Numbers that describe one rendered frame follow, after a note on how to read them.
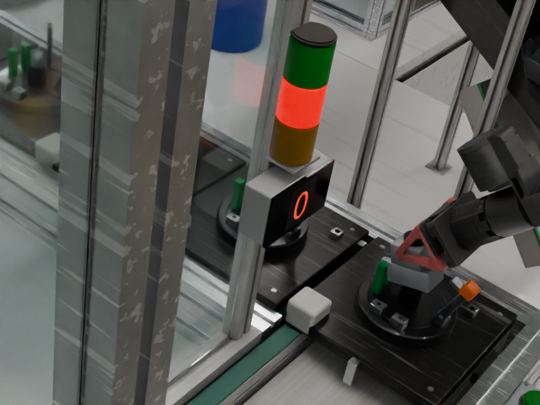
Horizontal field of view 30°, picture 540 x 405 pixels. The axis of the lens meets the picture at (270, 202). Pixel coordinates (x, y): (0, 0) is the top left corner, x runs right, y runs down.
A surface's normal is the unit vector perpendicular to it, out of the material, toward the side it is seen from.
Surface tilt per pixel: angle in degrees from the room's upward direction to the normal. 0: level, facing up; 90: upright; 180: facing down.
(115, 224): 90
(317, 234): 0
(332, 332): 0
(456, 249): 41
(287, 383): 0
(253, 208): 90
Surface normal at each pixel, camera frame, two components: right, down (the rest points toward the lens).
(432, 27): 0.14, -0.79
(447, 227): 0.62, -0.29
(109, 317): -0.60, 0.40
